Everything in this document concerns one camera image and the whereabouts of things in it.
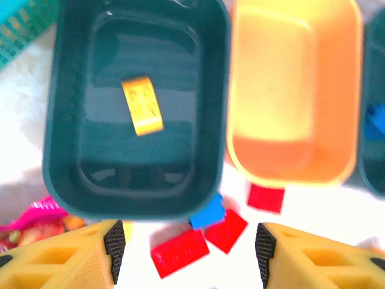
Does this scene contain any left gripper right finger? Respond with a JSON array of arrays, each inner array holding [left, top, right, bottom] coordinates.
[[254, 222, 385, 289]]

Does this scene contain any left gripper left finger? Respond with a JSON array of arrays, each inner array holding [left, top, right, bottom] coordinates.
[[0, 219, 126, 289]]

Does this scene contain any red lego brick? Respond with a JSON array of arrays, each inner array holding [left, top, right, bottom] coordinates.
[[150, 228, 211, 279], [247, 184, 286, 214], [204, 209, 249, 254]]

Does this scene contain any blue lego brick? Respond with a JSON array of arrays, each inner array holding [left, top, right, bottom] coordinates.
[[189, 194, 227, 231], [364, 104, 385, 141]]

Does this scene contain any yellow lego brick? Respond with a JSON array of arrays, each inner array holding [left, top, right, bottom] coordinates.
[[121, 75, 165, 137]]

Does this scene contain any pink candy bag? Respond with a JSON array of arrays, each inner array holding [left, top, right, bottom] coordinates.
[[0, 195, 87, 250]]

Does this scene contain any dark teal plastic bin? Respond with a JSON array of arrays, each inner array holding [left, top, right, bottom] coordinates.
[[42, 0, 231, 222], [357, 8, 385, 198]]

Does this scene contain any orange plastic bin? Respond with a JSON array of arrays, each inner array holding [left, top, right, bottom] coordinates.
[[225, 0, 363, 186]]

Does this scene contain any teal mesh plastic basket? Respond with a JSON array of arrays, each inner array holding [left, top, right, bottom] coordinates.
[[0, 0, 61, 69]]

